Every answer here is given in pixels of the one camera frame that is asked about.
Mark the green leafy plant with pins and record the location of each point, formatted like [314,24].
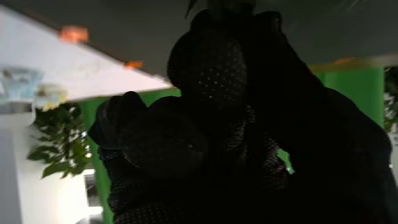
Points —
[60,143]

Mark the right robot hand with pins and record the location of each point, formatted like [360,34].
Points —
[237,140]

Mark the dark mat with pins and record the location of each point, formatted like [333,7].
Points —
[131,30]

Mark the white sheet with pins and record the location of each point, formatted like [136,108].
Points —
[54,56]

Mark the blue flower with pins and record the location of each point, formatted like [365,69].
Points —
[21,83]

